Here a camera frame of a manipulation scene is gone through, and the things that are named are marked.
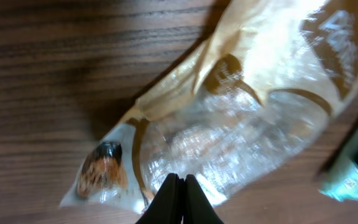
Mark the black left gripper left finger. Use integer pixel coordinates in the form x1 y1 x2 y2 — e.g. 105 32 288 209
136 173 185 224

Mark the teal tissue pack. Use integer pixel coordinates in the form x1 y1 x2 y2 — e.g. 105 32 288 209
319 126 358 202

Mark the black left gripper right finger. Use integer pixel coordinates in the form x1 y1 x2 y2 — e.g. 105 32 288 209
183 174 223 224

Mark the brown snack bag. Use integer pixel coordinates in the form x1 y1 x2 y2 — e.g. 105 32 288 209
60 0 358 213

